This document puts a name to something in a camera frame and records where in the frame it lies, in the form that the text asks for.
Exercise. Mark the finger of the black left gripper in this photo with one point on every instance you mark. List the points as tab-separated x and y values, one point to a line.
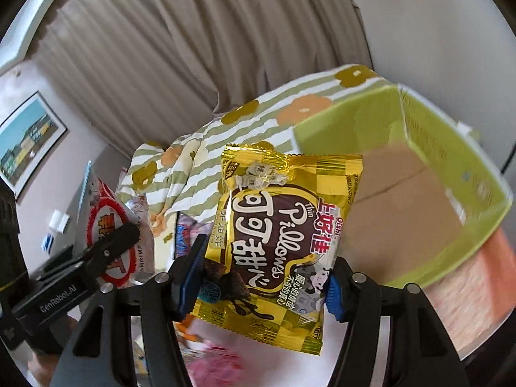
106	250

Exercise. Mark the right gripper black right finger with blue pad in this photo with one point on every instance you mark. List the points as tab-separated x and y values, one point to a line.
387	326

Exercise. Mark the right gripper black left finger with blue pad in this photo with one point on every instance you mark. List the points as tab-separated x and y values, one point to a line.
100	349

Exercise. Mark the red white shrimp snack bag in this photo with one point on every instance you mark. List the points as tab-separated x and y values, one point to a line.
100	212

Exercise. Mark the yellow cocoa pillows snack bag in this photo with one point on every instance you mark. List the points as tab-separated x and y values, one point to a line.
274	243

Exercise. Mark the pink snack bag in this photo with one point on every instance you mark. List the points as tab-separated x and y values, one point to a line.
216	366

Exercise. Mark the green striped floral duvet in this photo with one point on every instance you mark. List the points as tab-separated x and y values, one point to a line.
225	145

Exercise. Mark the framed landscape picture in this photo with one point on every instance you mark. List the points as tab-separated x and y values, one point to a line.
27	136

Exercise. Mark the green cardboard storage box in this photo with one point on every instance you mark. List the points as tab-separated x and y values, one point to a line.
429	196

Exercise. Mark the beige curtain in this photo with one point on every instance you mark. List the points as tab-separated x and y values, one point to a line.
151	70

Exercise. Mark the blue white wall socket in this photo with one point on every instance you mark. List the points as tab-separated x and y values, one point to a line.
47	243

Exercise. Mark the white wall switch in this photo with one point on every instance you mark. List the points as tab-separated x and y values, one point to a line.
58	221

